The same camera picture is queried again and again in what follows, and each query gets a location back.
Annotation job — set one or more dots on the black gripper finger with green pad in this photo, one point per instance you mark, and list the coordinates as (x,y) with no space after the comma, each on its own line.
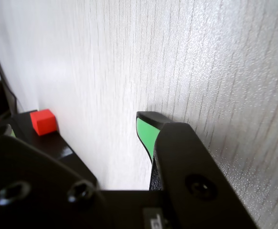
(189,162)
(29,171)

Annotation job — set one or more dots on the red cube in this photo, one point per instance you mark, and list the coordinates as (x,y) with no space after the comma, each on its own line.
(44,121)

